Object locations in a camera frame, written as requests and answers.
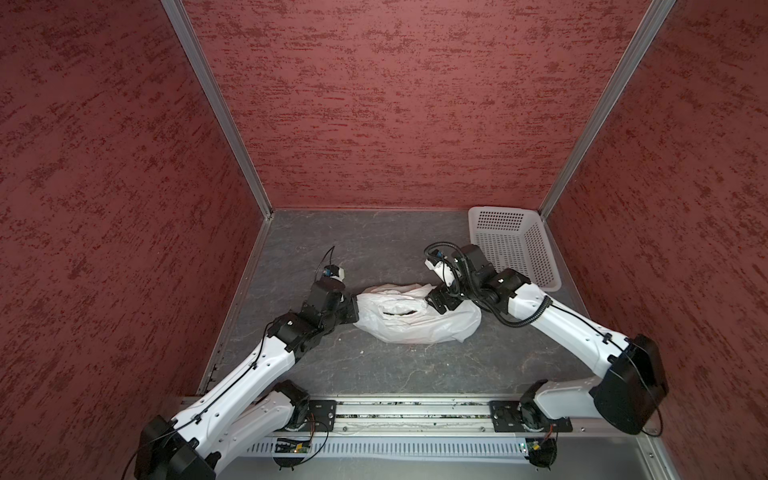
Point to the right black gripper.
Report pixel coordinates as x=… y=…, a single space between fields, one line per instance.
x=439 y=304

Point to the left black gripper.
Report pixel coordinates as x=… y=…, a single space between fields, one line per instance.
x=350 y=303

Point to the white plastic bag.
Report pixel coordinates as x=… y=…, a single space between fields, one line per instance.
x=401 y=315

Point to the white perforated plastic basket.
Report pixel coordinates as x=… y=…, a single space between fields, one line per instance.
x=515 y=238

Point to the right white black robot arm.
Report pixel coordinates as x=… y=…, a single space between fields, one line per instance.
x=627 y=382

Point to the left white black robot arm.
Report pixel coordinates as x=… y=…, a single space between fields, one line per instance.
x=251 y=402

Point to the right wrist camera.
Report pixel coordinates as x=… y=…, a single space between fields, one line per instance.
x=459 y=267

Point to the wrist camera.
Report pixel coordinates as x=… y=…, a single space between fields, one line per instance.
x=334 y=272
x=459 y=267

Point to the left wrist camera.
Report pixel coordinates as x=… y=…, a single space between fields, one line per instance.
x=334 y=272

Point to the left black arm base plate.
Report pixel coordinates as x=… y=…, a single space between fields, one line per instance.
x=313 y=415

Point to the aluminium front rail frame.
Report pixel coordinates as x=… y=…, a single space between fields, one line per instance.
x=431 y=428

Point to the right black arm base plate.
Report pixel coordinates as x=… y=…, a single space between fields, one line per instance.
x=525 y=417

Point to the left circuit board under rail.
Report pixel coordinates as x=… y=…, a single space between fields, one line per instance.
x=289 y=453

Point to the circuit board under rail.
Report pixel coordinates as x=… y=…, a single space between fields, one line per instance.
x=289 y=453
x=541 y=453

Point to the right circuit board under rail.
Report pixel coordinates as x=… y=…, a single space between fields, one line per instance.
x=541 y=453

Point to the left aluminium corner post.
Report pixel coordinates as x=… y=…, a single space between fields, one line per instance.
x=183 y=28

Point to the aluminium corner post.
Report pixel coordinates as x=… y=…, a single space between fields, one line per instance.
x=648 y=28
x=183 y=28

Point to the right aluminium corner post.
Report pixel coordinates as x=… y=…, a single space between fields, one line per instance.
x=648 y=28

